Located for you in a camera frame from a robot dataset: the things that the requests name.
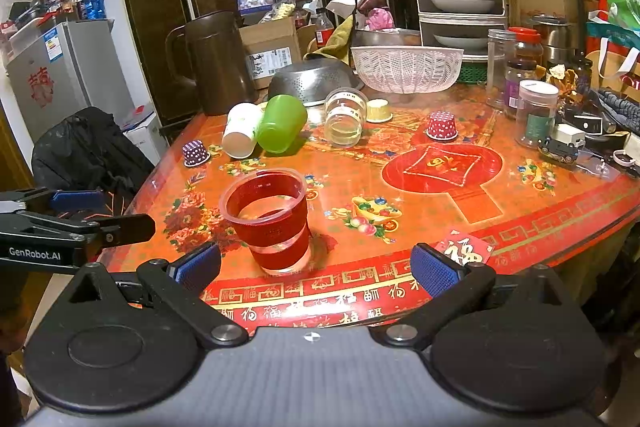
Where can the white plate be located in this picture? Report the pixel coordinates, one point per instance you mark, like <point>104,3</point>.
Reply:
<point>462,5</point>
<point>462,42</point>

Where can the purple polka dot baking cup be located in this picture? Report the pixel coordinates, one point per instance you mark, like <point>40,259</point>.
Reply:
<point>195,154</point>

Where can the yellow paper baking cup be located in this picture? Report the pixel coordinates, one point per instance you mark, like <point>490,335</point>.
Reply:
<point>380,111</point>

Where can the metal colander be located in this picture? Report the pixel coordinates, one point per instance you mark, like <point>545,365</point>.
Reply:
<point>310,79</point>

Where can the brown plastic pitcher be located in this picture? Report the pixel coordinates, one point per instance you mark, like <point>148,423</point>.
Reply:
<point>215,62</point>

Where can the red envelope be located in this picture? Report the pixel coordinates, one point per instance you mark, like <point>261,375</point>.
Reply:
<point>462,249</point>

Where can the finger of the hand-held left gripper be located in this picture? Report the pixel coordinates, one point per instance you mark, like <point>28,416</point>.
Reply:
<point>125,228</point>
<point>75,200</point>

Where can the plain cardboard box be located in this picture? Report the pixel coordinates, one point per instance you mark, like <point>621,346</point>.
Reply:
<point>545,4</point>

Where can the black bag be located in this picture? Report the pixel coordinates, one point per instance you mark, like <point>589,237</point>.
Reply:
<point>85,152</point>

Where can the white cup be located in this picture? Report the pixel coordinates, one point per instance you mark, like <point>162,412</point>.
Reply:
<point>241,132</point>

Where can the cardboard box with label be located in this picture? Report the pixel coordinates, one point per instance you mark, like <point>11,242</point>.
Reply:
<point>275,52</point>

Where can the blue water bottle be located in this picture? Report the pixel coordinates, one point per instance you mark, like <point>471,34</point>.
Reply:
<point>93,2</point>

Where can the white plastic basket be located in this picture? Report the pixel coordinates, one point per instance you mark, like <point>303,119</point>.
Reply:
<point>407,69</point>

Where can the cola bottle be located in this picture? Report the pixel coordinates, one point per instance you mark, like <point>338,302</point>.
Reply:
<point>324,32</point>

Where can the red polka dot baking cup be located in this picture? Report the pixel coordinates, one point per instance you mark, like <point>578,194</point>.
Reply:
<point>442,127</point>

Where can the clear glass cup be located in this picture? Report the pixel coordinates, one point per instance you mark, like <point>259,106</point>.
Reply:
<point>345,122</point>

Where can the green plastic basket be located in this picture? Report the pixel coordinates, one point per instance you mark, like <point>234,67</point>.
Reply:
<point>472,74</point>

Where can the empty clear plastic jar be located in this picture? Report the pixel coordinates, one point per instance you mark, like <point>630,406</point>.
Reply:
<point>497,67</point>

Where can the pink cloth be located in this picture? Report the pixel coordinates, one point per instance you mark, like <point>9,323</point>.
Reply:
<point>380,18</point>

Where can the clear plastic cup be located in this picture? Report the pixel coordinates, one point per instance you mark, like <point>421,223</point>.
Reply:
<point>272,232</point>

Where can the metal basin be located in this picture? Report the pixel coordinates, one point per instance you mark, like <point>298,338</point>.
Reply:
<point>385,38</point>

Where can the grey refrigerator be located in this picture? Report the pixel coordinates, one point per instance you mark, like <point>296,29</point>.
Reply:
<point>70,77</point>

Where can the white carton box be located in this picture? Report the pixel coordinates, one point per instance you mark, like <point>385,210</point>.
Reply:
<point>145,134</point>

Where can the toy truck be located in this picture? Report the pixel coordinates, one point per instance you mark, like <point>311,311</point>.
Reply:
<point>562,144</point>

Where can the jar with red lid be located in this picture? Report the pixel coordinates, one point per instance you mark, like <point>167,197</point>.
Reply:
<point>522,57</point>

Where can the clear jar with white lid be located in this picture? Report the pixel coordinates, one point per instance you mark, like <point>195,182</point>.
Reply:
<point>536,117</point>

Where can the dark knitted cloth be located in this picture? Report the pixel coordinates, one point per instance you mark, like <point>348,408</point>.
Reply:
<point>622,109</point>

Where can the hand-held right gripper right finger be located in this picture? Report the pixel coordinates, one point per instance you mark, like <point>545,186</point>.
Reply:
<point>434,271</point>

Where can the olive green cloth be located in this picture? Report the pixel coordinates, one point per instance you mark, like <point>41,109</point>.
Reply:
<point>335,42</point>

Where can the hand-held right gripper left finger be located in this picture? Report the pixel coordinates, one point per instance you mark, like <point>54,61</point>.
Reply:
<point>196,268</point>

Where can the green plastic cup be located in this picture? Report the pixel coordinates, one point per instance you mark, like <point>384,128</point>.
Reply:
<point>281,122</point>

